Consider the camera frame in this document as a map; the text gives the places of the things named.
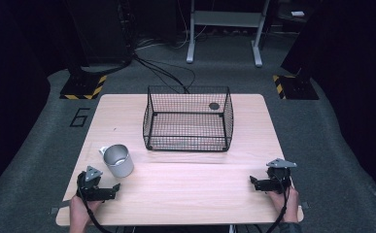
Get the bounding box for hand-held gripper black cable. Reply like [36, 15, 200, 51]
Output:
[264, 174, 292, 233]
[76, 172, 115, 233]

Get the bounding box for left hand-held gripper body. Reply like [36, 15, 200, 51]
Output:
[76, 165, 109, 202]

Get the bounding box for black floor cable bundle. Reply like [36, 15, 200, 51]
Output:
[132, 52, 197, 95]

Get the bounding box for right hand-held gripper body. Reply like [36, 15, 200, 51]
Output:
[265, 157, 298, 194]

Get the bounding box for black stand base striped tape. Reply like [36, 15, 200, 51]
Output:
[271, 74, 320, 101]
[59, 71, 108, 101]

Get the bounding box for person's left hand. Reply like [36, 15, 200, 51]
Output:
[69, 194, 103, 227]

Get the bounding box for white metal desk frame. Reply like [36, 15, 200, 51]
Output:
[186, 0, 271, 68]

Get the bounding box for silver metal cup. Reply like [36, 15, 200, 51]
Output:
[98, 144, 135, 179]

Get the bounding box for person's right hand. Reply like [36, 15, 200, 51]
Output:
[266, 185, 300, 224]

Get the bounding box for black wire mesh basket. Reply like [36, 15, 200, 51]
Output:
[142, 84, 235, 152]

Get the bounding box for white hanging cables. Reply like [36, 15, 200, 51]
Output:
[174, 0, 209, 50]

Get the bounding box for left hand-held gripper black cable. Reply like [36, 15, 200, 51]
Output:
[76, 172, 115, 233]

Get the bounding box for right hand-held gripper black cable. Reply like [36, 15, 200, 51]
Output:
[264, 174, 292, 233]

